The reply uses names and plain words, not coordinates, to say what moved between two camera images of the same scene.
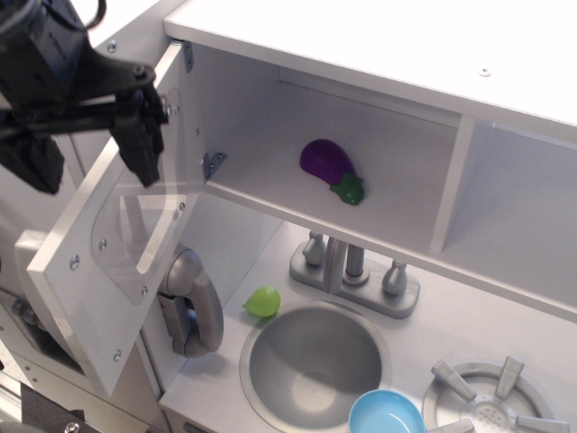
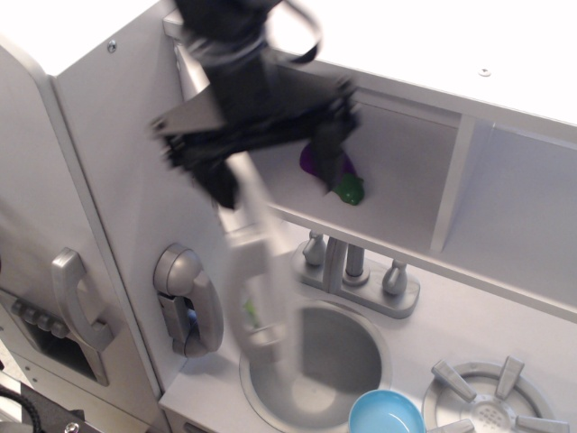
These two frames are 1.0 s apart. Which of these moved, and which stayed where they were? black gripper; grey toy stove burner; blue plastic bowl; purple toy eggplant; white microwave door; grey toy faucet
Moved: white microwave door; black gripper
Stayed: purple toy eggplant; grey toy stove burner; grey toy faucet; blue plastic bowl
